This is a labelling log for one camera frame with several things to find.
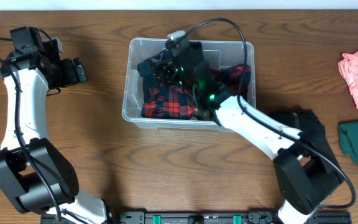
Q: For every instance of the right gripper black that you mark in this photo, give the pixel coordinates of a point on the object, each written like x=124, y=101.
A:
x=168, y=66

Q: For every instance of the red navy plaid shirt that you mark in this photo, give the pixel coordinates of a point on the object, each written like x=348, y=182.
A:
x=161, y=102

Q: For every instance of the clear plastic storage bin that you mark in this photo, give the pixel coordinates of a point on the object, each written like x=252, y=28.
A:
x=135, y=105

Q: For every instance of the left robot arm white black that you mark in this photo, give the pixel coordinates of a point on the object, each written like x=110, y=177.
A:
x=34, y=175

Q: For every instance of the black banded cloth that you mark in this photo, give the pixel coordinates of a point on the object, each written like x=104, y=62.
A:
x=146, y=70
x=314, y=157

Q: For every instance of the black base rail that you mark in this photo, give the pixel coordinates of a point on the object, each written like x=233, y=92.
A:
x=226, y=218

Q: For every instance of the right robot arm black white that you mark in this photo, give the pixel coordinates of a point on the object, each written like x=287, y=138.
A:
x=218, y=102

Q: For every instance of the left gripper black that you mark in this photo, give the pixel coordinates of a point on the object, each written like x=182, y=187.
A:
x=69, y=76

